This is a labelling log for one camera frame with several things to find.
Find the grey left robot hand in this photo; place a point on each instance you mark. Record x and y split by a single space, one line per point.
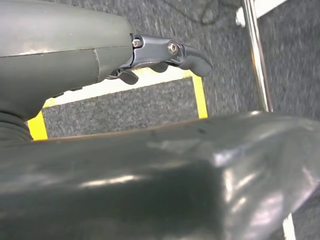
62 66

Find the steel workbench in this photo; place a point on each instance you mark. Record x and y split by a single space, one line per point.
258 66

